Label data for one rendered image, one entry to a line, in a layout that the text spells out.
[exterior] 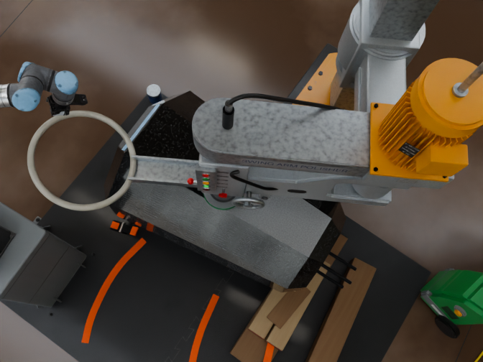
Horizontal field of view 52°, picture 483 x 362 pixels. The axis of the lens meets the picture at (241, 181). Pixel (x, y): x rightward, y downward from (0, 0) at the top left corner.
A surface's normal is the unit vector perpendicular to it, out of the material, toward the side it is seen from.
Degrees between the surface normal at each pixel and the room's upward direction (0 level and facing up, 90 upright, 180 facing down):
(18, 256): 0
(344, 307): 0
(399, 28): 90
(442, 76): 0
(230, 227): 45
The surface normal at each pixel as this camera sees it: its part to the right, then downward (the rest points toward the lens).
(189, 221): -0.31, 0.37
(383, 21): -0.08, 0.95
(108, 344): 0.05, -0.29
